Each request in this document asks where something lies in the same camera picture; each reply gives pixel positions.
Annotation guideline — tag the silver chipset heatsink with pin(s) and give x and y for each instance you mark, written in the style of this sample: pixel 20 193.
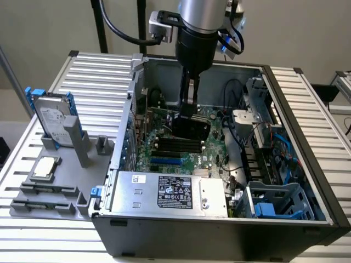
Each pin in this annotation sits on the silver chipset heatsink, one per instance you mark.
pixel 203 172

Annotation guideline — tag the silver power supply unit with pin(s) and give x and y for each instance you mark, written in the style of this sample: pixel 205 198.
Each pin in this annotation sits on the silver power supply unit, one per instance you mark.
pixel 170 194

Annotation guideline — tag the blue disk carrier frame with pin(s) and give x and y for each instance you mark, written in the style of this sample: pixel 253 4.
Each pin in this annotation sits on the blue disk carrier frame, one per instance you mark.
pixel 31 96

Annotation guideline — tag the grey sensor bracket at wrist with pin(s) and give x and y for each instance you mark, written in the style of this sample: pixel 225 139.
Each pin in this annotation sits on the grey sensor bracket at wrist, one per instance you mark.
pixel 233 35

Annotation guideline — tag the blue case clip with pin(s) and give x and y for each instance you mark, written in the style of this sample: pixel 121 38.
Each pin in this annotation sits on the blue case clip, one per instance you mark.
pixel 96 191

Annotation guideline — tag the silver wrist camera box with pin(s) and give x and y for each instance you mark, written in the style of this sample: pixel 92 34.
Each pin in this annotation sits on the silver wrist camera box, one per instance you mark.
pixel 160 27

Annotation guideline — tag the silver CPU chip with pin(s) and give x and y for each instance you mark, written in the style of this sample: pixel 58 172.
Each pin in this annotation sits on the silver CPU chip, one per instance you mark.
pixel 45 167

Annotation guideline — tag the grey metal drive cage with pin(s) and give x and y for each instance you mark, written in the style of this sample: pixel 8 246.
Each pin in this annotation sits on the grey metal drive cage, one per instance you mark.
pixel 257 115

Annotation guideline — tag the neighbouring slatted metal table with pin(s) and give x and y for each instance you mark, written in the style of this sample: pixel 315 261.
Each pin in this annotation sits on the neighbouring slatted metal table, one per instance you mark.
pixel 342 82

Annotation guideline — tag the black open PC case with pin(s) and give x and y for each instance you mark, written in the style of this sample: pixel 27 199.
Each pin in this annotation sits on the black open PC case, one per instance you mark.
pixel 219 235

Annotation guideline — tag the graphics card with black cooler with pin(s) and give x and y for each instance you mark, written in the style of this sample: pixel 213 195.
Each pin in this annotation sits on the graphics card with black cooler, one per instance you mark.
pixel 192 127

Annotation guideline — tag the blue expansion slot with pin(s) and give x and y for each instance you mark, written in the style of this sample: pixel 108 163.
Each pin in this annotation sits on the blue expansion slot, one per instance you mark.
pixel 166 161

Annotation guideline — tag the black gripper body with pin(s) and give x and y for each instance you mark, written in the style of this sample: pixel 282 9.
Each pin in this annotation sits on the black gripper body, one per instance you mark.
pixel 194 46

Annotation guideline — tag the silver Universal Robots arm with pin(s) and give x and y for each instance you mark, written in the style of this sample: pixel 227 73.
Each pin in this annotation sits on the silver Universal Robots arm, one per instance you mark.
pixel 201 13

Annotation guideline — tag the grey disk bay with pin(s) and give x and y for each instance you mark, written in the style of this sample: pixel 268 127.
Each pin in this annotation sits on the grey disk bay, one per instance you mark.
pixel 290 197

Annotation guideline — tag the black RAM slot bank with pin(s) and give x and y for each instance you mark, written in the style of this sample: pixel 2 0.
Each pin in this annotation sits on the black RAM slot bank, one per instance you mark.
pixel 179 145

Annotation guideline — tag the grey parts rack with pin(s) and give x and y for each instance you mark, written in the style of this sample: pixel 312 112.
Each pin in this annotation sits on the grey parts rack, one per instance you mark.
pixel 68 175

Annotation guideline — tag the silver hard disk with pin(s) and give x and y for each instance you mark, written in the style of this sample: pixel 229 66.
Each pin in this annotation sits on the silver hard disk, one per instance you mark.
pixel 53 120

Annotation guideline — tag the black stand pole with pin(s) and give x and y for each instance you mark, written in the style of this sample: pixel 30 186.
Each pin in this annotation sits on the black stand pole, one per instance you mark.
pixel 142 19
pixel 99 24

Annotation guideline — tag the blue disk bay latch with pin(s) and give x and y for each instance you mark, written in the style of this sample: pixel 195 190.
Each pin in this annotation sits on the blue disk bay latch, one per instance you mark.
pixel 264 210

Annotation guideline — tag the green Dell motherboard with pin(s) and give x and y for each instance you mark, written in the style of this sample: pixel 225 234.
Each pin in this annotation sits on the green Dell motherboard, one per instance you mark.
pixel 170 170

